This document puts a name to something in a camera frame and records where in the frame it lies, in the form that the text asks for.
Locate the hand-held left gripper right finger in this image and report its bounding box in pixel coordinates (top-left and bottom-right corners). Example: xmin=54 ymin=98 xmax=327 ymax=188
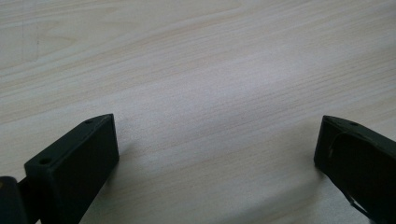
xmin=313 ymin=115 xmax=396 ymax=224

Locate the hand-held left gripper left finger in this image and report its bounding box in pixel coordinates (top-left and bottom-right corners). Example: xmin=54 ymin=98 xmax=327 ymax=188
xmin=23 ymin=113 xmax=120 ymax=224

